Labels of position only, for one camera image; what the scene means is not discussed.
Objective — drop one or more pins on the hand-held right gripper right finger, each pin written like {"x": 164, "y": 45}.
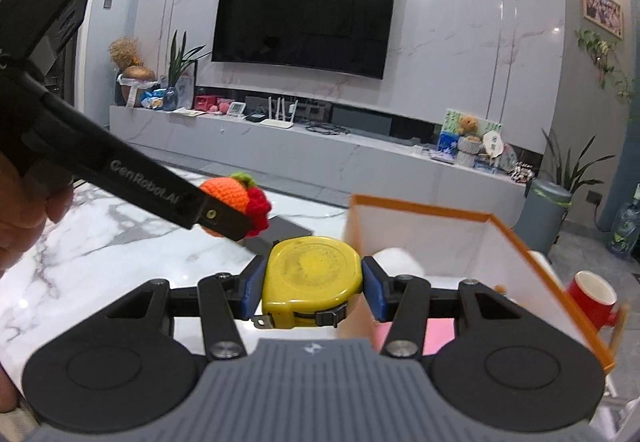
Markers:
{"x": 375, "y": 292}

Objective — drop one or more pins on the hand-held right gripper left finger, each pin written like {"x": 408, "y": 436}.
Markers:
{"x": 252, "y": 287}

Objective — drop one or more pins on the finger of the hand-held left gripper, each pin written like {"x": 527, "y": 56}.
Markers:
{"x": 222, "y": 219}

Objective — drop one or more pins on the crocheted orange fruit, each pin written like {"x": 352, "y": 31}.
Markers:
{"x": 225, "y": 192}

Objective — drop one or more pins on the white cylindrical case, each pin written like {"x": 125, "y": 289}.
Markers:
{"x": 400, "y": 262}

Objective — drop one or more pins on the yellow tape measure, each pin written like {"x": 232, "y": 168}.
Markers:
{"x": 310, "y": 277}

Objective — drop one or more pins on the pink box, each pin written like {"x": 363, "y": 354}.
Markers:
{"x": 435, "y": 337}

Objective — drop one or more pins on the orange box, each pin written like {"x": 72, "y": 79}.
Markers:
{"x": 450, "y": 232}

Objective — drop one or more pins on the person's left hand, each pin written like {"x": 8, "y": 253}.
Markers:
{"x": 20, "y": 217}

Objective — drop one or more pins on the dark grey box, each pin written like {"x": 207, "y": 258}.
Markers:
{"x": 300, "y": 227}

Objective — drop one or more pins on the vase with dried flowers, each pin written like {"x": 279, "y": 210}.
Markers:
{"x": 132, "y": 71}

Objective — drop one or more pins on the green plant in blue vase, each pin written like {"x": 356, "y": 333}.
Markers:
{"x": 171, "y": 96}

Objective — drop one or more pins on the grey marble tv cabinet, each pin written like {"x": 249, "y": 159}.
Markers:
{"x": 300, "y": 151}

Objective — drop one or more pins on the small white desk clock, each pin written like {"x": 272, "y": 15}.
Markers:
{"x": 236, "y": 109}

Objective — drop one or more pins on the white router with antennas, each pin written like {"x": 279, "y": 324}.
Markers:
{"x": 277, "y": 121}

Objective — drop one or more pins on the pink toys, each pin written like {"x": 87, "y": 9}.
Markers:
{"x": 212, "y": 104}

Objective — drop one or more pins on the blue tissue pack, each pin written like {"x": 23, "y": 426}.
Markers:
{"x": 447, "y": 144}

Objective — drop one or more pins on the white woven basket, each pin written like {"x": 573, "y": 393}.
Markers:
{"x": 470, "y": 151}

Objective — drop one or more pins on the grey trash bin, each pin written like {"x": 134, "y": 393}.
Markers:
{"x": 542, "y": 217}

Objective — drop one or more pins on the round paper fan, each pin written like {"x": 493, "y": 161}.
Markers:
{"x": 492, "y": 144}

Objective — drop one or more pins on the small brown teddy bear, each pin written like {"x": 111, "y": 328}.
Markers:
{"x": 469, "y": 124}

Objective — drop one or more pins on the green printed card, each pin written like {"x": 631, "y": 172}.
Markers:
{"x": 490, "y": 127}

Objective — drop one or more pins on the red mug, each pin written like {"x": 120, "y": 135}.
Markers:
{"x": 592, "y": 297}

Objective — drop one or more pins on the black curved television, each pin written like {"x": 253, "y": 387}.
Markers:
{"x": 305, "y": 16}

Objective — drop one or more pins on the potted green plant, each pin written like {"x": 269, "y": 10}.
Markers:
{"x": 575, "y": 166}

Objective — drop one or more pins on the large water bottle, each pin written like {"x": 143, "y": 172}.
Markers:
{"x": 625, "y": 222}

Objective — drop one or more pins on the person's beige shorts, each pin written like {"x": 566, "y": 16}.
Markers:
{"x": 12, "y": 402}

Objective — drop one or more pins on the hanging vine plant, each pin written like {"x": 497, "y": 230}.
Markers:
{"x": 602, "y": 56}

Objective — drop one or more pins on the wooden post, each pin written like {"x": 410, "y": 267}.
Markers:
{"x": 619, "y": 332}

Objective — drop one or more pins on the framed wall picture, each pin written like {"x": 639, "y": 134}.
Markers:
{"x": 602, "y": 10}

